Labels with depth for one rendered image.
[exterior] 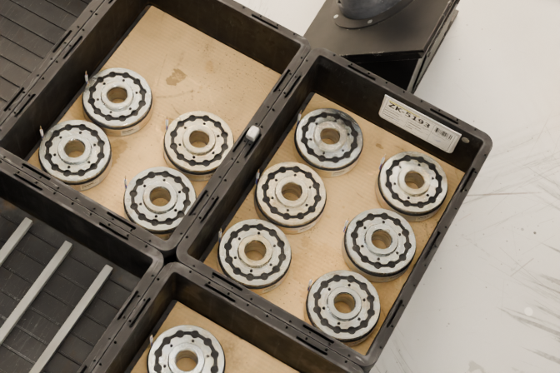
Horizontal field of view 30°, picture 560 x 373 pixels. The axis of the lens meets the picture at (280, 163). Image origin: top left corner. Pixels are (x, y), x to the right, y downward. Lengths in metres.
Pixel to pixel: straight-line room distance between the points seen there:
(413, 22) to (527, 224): 0.38
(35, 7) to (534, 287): 0.90
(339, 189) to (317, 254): 0.11
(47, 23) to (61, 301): 0.46
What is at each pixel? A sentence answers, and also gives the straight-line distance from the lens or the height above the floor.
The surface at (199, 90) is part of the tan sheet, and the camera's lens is 1.61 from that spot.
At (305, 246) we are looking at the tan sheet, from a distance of 1.51.
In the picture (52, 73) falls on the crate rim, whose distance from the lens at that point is 1.52.
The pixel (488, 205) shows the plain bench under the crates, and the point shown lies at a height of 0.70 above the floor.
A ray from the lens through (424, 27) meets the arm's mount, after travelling 1.61.
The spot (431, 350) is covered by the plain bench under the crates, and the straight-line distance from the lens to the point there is 1.63.
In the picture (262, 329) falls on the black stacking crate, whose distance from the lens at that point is 1.38.
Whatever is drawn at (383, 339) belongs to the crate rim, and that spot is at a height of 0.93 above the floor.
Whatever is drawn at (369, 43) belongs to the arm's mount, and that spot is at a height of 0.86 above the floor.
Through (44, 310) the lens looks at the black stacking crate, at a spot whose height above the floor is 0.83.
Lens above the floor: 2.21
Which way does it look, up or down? 62 degrees down
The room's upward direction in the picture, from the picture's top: 12 degrees clockwise
